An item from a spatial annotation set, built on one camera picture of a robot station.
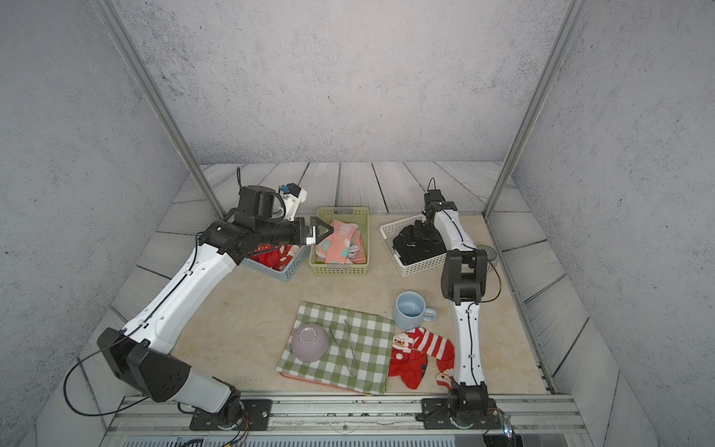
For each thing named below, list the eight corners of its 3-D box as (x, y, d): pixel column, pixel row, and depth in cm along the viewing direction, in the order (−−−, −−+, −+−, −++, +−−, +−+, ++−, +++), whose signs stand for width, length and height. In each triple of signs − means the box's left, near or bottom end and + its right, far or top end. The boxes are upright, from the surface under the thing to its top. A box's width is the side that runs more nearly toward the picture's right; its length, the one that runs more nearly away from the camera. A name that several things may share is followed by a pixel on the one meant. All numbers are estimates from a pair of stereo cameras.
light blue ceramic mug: (399, 334, 88) (401, 323, 82) (388, 307, 94) (389, 296, 88) (431, 322, 91) (436, 312, 85) (418, 297, 96) (422, 286, 91)
